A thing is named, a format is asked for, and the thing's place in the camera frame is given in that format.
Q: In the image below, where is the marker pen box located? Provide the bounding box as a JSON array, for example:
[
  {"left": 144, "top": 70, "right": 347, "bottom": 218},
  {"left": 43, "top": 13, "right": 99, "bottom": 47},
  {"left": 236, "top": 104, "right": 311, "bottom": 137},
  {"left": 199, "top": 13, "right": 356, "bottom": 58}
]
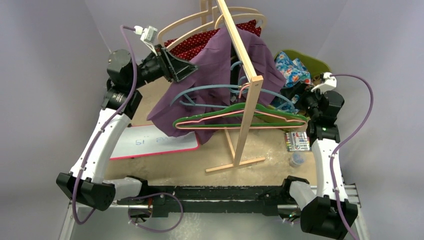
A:
[{"left": 284, "top": 131, "right": 311, "bottom": 152}]

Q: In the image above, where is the rear wooden hanger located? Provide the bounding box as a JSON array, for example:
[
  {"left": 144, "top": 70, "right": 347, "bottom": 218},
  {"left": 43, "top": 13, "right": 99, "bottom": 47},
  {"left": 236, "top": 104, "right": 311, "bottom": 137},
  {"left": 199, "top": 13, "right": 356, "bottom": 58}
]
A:
[{"left": 157, "top": 5, "right": 267, "bottom": 45}]

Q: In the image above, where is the wooden clothes rack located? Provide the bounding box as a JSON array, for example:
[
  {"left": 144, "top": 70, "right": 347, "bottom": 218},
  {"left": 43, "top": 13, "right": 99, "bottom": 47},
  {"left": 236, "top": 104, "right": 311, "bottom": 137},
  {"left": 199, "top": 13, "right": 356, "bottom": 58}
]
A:
[{"left": 205, "top": 0, "right": 266, "bottom": 174}]

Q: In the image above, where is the small clear plastic cup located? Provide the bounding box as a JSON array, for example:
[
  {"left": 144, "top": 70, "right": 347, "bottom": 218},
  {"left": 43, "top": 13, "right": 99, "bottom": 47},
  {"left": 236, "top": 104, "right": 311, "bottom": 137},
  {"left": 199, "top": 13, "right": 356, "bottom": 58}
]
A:
[{"left": 289, "top": 152, "right": 306, "bottom": 168}]

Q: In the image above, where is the green plastic basket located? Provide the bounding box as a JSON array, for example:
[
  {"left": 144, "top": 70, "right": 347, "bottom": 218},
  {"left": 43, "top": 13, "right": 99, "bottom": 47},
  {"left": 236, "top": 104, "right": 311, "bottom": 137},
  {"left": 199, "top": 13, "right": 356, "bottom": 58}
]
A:
[{"left": 264, "top": 49, "right": 332, "bottom": 115}]

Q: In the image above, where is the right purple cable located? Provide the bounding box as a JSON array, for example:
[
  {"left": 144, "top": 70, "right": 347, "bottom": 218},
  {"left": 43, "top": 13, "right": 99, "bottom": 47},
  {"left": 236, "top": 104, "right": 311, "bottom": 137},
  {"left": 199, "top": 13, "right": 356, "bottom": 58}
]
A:
[{"left": 329, "top": 74, "right": 375, "bottom": 240}]

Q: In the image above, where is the blue floral garment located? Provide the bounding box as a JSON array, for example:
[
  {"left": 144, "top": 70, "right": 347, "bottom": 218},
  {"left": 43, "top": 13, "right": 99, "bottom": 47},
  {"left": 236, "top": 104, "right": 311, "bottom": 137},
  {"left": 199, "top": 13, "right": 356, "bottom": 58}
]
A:
[{"left": 274, "top": 51, "right": 314, "bottom": 105}]

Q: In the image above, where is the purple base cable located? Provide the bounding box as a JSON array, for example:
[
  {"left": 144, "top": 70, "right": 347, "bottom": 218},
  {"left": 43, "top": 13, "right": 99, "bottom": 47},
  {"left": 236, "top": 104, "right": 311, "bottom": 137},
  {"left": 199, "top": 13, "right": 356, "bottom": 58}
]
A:
[{"left": 127, "top": 192, "right": 184, "bottom": 233}]

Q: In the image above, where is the red-edged whiteboard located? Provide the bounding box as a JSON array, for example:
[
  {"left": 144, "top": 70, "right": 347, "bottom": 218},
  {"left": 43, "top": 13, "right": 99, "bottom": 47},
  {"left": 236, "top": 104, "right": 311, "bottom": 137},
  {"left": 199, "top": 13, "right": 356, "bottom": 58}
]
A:
[{"left": 110, "top": 124, "right": 200, "bottom": 160}]

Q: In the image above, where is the pink wire hanger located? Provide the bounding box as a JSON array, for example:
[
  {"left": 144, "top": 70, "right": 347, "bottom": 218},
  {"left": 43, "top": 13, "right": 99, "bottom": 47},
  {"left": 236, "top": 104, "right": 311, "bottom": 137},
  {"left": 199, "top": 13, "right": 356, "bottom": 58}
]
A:
[{"left": 170, "top": 84, "right": 308, "bottom": 130}]

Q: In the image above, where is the front wooden hanger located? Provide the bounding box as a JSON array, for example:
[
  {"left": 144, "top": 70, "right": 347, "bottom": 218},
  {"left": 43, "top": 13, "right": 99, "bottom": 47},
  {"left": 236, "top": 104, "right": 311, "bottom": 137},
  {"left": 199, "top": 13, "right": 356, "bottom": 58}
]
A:
[{"left": 166, "top": 13, "right": 268, "bottom": 50}]

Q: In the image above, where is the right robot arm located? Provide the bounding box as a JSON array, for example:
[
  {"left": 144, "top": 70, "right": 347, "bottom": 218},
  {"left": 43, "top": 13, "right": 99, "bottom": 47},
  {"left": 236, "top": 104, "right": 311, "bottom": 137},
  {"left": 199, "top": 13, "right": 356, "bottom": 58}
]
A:
[{"left": 280, "top": 81, "right": 358, "bottom": 240}]

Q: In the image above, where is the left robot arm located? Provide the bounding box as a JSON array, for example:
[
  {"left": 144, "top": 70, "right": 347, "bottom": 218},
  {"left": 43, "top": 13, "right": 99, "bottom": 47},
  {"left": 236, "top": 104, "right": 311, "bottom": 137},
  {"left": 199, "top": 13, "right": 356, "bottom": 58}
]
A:
[{"left": 56, "top": 44, "right": 199, "bottom": 211}]

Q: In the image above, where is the green plastic hanger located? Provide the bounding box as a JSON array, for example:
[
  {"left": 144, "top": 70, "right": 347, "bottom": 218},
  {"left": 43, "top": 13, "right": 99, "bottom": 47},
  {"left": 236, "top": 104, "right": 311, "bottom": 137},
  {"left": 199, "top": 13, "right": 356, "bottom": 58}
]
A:
[{"left": 173, "top": 103, "right": 308, "bottom": 130}]

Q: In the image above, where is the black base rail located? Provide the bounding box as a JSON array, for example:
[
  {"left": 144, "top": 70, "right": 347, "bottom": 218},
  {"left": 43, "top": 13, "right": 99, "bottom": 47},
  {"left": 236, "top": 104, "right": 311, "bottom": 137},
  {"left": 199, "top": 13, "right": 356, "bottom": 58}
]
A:
[{"left": 117, "top": 185, "right": 296, "bottom": 218}]

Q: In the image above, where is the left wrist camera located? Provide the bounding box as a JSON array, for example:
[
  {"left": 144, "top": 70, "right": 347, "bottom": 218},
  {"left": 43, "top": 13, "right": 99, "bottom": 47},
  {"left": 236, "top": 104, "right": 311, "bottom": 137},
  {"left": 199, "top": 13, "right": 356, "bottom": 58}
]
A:
[{"left": 133, "top": 25, "right": 158, "bottom": 55}]

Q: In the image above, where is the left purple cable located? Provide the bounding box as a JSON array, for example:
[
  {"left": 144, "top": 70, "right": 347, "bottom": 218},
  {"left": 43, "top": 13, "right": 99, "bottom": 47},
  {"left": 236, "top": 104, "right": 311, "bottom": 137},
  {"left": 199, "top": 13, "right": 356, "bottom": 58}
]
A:
[{"left": 71, "top": 24, "right": 139, "bottom": 225}]

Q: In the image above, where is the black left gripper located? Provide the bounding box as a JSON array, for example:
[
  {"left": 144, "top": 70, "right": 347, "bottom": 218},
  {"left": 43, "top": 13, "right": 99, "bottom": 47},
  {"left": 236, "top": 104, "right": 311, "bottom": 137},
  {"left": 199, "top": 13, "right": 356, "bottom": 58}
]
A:
[{"left": 130, "top": 45, "right": 199, "bottom": 90}]

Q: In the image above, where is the purple garment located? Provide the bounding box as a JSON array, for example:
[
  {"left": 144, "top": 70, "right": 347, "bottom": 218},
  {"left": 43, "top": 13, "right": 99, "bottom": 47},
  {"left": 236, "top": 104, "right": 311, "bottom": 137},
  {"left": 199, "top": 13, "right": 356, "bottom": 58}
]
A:
[{"left": 146, "top": 28, "right": 286, "bottom": 137}]

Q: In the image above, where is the grey-blue plastic hanger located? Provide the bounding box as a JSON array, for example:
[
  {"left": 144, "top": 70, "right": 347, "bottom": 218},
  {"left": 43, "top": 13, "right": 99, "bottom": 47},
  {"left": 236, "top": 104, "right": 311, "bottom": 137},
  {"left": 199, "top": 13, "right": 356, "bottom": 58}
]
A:
[{"left": 154, "top": 60, "right": 287, "bottom": 118}]

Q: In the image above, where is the wooden hanger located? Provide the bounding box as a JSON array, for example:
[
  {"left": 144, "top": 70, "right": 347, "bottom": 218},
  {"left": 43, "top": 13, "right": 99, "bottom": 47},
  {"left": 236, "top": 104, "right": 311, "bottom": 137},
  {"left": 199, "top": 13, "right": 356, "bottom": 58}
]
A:
[
  {"left": 157, "top": 5, "right": 267, "bottom": 45},
  {"left": 166, "top": 13, "right": 268, "bottom": 50}
]

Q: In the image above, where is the red polka dot garment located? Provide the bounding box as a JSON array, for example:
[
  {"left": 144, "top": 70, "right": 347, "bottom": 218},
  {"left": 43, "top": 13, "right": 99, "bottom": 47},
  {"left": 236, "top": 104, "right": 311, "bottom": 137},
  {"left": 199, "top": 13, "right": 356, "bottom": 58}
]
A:
[{"left": 170, "top": 19, "right": 262, "bottom": 61}]

